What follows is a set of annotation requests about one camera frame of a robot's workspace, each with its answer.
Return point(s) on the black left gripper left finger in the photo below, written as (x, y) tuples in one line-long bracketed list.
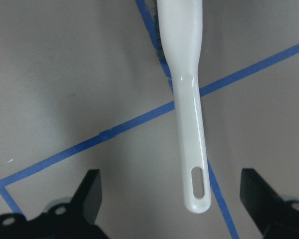
[(72, 220)]

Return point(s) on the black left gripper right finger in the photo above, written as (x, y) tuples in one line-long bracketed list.
[(276, 217)]

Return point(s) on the white hand brush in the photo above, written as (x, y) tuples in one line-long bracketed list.
[(181, 30)]

